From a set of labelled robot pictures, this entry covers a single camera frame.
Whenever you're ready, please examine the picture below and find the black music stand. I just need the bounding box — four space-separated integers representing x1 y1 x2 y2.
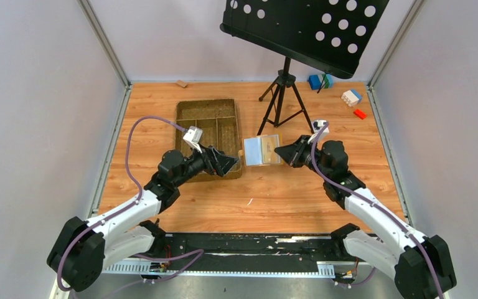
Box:
220 1 388 131

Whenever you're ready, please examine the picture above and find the blue green toy block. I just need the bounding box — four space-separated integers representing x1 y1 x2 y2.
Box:
307 74 334 90

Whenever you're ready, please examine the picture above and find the beige illustrated card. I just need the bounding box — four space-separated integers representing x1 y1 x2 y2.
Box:
261 135 281 164

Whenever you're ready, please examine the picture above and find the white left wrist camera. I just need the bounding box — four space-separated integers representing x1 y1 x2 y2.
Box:
182 126 203 153

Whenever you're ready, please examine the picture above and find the red toy block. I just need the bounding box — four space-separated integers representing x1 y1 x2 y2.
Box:
354 109 367 120

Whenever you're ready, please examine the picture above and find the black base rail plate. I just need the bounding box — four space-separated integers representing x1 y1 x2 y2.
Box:
125 232 372 273

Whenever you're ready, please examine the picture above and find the small wooden block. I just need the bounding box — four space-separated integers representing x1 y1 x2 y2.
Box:
176 80 189 88

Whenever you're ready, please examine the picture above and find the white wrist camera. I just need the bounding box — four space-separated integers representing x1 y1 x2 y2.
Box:
182 126 203 153
308 119 330 144

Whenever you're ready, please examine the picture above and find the woven straw divided tray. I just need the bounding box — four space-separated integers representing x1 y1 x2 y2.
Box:
175 98 242 183

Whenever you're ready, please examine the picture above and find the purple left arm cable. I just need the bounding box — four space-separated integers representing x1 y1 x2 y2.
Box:
56 116 205 299

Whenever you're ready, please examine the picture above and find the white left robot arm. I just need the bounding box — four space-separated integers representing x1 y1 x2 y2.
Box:
47 146 240 292

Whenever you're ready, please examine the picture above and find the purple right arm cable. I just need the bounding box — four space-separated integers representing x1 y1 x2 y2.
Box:
309 121 446 299

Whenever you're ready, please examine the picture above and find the yellow leather card holder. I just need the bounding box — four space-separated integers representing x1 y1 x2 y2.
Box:
242 134 283 166

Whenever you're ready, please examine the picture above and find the white blue toy block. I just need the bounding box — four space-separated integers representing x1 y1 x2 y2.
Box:
341 89 363 107

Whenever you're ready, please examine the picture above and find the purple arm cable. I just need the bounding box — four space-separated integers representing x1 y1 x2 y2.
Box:
309 121 446 299
56 116 205 299

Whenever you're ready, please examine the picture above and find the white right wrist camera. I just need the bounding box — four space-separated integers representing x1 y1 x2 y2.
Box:
308 119 330 144

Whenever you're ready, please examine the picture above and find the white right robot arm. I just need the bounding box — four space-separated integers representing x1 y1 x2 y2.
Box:
274 135 457 298

